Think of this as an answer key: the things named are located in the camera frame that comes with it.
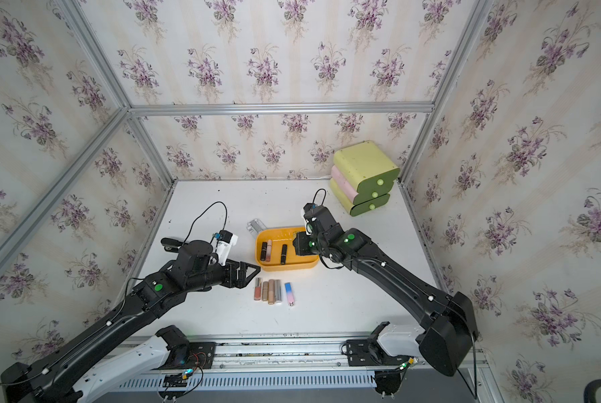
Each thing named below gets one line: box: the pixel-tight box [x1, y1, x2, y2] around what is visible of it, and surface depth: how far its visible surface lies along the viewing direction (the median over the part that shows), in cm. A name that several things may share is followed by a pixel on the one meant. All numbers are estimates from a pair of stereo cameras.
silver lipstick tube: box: [273, 279, 283, 304], surface depth 86 cm
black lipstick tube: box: [260, 240, 268, 262], surface depth 97 cm
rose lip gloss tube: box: [253, 277, 262, 301], surface depth 86 cm
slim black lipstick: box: [280, 243, 288, 266], surface depth 97 cm
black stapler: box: [160, 237, 184, 253], surface depth 96 cm
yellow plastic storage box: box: [255, 226, 320, 273], surface depth 97 cm
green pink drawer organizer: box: [329, 141, 401, 217], surface depth 100 cm
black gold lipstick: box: [297, 231, 314, 257], surface depth 68 cm
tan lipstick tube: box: [267, 278, 275, 305], surface depth 86 cm
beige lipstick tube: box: [261, 281, 269, 302], surface depth 87 cm
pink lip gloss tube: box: [266, 239, 273, 262], surface depth 97 cm
